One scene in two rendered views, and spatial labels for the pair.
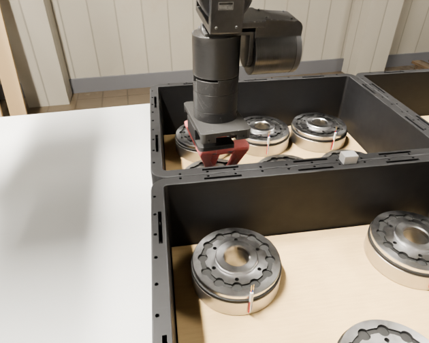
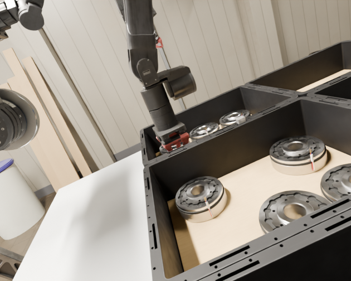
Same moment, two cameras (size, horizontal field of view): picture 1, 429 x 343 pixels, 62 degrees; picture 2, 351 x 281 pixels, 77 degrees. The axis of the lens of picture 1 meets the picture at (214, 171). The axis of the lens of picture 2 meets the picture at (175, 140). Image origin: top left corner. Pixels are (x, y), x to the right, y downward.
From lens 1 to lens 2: 13 cm
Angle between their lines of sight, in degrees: 15
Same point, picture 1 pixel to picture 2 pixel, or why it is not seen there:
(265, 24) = (170, 73)
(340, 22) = (248, 68)
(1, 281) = (91, 257)
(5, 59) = (78, 155)
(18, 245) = (96, 237)
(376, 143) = not seen: hidden behind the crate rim
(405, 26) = (287, 56)
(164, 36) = not seen: hidden behind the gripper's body
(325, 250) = (250, 174)
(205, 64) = (150, 102)
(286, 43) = (185, 78)
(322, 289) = (252, 193)
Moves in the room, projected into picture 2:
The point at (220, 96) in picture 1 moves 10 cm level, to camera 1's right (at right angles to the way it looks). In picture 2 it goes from (164, 115) to (204, 99)
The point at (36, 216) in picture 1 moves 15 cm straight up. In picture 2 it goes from (103, 219) to (81, 187)
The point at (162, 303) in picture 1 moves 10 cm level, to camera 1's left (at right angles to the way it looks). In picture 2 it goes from (151, 212) to (92, 232)
